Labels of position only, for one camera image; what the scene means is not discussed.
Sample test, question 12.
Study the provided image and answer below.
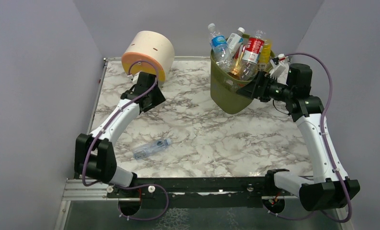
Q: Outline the yellow juice bottle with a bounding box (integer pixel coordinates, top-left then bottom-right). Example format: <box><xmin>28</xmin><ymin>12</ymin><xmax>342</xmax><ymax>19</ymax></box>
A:
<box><xmin>257</xmin><ymin>39</ymin><xmax>272</xmax><ymax>70</ymax></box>

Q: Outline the round cream drawer cabinet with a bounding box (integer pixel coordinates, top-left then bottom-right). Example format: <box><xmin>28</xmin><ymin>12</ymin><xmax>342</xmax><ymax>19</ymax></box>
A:
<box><xmin>121</xmin><ymin>31</ymin><xmax>175</xmax><ymax>85</ymax></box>

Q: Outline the red label bottle red cap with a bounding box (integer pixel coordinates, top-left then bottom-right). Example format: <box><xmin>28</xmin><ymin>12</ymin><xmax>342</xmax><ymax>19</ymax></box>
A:
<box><xmin>239</xmin><ymin>30</ymin><xmax>266</xmax><ymax>81</ymax></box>

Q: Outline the green mesh waste bin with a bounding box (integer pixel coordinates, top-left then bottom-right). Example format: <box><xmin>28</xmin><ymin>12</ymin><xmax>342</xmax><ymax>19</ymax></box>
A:
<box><xmin>210</xmin><ymin>50</ymin><xmax>253</xmax><ymax>115</ymax></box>

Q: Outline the red gold label bottle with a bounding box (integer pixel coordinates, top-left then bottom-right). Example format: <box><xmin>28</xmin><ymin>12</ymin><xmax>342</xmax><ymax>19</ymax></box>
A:
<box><xmin>229</xmin><ymin>37</ymin><xmax>249</xmax><ymax>79</ymax></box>

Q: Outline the white blue label tea bottle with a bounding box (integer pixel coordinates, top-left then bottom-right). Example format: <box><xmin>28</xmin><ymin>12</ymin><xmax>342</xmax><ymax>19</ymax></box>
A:
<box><xmin>227</xmin><ymin>27</ymin><xmax>245</xmax><ymax>58</ymax></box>

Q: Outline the clear bottle blue label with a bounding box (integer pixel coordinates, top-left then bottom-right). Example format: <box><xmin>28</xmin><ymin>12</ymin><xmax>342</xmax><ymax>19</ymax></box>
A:
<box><xmin>208</xmin><ymin>23</ymin><xmax>232</xmax><ymax>72</ymax></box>

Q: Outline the clear bottle pale blue cap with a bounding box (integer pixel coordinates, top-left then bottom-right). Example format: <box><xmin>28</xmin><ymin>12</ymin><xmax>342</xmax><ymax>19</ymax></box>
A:
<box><xmin>132</xmin><ymin>138</ymin><xmax>171</xmax><ymax>160</ymax></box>

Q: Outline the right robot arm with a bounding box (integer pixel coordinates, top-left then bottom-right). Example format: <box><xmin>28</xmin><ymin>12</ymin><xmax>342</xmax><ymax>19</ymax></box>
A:
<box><xmin>236</xmin><ymin>63</ymin><xmax>360</xmax><ymax>211</ymax></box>

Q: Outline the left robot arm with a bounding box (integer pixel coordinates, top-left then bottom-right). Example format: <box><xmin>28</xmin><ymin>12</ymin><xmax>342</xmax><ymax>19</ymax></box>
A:
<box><xmin>74</xmin><ymin>72</ymin><xmax>166</xmax><ymax>187</ymax></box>

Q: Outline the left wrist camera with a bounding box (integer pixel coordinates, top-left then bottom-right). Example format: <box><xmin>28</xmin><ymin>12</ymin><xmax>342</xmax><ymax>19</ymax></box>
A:
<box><xmin>127</xmin><ymin>72</ymin><xmax>141</xmax><ymax>84</ymax></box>

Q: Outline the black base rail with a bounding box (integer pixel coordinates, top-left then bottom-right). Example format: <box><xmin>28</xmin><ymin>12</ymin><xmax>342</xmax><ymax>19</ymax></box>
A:
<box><xmin>100</xmin><ymin>176</ymin><xmax>290</xmax><ymax>215</ymax></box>

